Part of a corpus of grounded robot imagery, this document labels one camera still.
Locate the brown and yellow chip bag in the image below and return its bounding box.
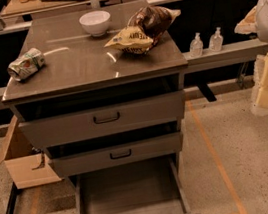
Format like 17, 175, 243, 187
105, 5, 181, 55

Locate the grey middle drawer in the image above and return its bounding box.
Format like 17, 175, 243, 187
49, 132, 183, 178

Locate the grey drawer cabinet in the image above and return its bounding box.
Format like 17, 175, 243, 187
0, 0, 213, 214

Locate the grey open bottom drawer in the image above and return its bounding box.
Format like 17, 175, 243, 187
75, 155, 198, 214

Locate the grey top drawer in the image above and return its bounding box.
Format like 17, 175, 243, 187
19, 90, 185, 148

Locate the right clear sanitizer bottle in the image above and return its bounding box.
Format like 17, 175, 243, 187
208, 27, 224, 52

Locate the clear sanitizer bottle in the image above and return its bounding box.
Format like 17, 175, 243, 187
189, 32, 204, 57
208, 27, 224, 52

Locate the left clear sanitizer bottle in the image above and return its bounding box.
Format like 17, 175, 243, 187
189, 32, 204, 57

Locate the white bowl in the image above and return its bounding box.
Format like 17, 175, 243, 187
79, 10, 111, 37

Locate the crushed green soda can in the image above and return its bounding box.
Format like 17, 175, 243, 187
7, 48, 46, 81

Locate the open cardboard box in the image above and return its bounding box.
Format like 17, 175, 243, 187
0, 116, 61, 189

